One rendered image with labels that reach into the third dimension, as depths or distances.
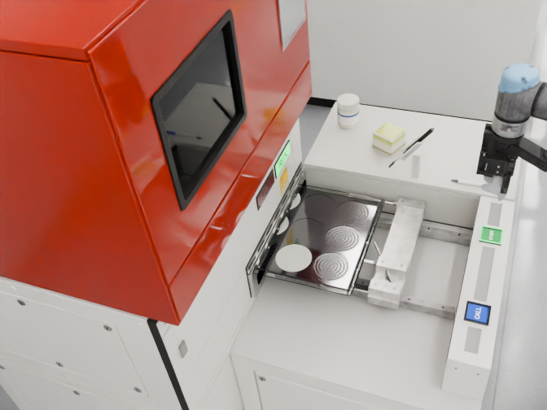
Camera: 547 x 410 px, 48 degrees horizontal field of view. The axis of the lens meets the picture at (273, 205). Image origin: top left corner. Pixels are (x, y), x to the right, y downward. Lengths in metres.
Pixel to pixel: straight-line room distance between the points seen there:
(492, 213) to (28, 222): 1.19
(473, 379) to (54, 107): 1.06
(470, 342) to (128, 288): 0.78
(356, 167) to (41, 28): 1.18
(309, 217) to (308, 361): 0.44
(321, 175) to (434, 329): 0.58
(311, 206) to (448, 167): 0.42
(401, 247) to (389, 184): 0.21
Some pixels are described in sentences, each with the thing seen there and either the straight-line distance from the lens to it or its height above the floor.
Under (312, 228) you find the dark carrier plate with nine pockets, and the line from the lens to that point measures 1.77.
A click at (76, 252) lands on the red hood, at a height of 1.38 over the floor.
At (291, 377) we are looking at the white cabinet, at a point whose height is 0.78.
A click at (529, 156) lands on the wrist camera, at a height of 1.26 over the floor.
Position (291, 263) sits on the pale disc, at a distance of 1.69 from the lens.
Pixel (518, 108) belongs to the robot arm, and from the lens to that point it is 1.39.
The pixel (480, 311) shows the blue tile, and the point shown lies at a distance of 1.53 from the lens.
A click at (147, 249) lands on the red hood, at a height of 1.44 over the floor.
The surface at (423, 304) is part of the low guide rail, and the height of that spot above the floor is 0.85.
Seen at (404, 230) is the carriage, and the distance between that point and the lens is 1.79.
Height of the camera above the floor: 2.17
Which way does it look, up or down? 43 degrees down
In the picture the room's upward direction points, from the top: 7 degrees counter-clockwise
